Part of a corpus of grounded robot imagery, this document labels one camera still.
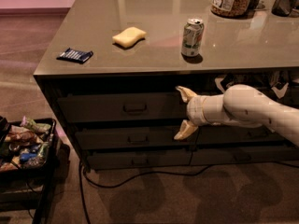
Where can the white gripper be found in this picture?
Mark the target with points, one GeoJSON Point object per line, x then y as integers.
{"type": "Point", "coordinates": [194, 110]}

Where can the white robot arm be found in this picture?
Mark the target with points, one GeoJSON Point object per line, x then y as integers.
{"type": "Point", "coordinates": [217, 115]}

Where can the grey drawer cabinet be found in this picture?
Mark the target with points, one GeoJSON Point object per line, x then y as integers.
{"type": "Point", "coordinates": [261, 47]}

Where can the black white chip bag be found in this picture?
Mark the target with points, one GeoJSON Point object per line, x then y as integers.
{"type": "Point", "coordinates": [223, 82]}

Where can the green white soda can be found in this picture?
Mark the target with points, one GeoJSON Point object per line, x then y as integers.
{"type": "Point", "coordinates": [192, 37]}

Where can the yellow sponge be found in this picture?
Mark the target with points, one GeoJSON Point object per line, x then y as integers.
{"type": "Point", "coordinates": [129, 36]}

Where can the blue snack packet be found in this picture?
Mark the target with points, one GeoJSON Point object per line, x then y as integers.
{"type": "Point", "coordinates": [75, 56]}

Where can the dark glass bottle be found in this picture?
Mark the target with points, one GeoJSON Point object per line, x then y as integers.
{"type": "Point", "coordinates": [284, 8]}

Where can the black tray of snacks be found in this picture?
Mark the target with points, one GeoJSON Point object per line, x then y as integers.
{"type": "Point", "coordinates": [26, 145]}

